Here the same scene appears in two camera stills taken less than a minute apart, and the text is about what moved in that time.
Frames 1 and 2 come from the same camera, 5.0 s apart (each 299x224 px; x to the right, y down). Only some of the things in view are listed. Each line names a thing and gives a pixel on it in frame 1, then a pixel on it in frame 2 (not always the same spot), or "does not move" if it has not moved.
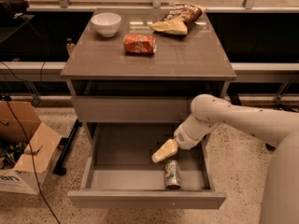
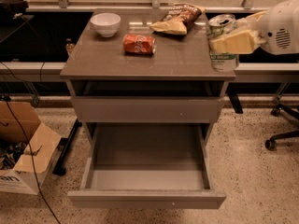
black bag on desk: (11, 4) does not move
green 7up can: (172, 175) -> (219, 25)
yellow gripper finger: (169, 148) -> (243, 42)
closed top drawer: (133, 109) does not move
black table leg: (64, 147) does not move
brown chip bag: (180, 19) does not move
